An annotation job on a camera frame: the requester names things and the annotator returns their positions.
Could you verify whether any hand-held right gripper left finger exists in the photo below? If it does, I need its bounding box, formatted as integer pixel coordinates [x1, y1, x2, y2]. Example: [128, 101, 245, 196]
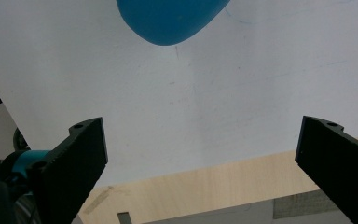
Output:
[27, 117, 109, 224]

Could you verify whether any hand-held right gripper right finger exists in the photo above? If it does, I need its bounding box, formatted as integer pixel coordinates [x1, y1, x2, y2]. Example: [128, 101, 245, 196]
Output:
[295, 115, 358, 224]

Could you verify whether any clear tape strip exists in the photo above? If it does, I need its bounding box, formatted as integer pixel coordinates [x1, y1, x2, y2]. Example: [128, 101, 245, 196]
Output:
[83, 186, 115, 216]

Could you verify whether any white table sheet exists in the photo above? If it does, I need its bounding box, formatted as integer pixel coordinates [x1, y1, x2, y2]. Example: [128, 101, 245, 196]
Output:
[0, 0, 358, 189]

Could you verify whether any blue plastic bowl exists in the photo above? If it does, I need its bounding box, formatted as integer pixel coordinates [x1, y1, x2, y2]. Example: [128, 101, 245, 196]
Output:
[116, 0, 231, 47]

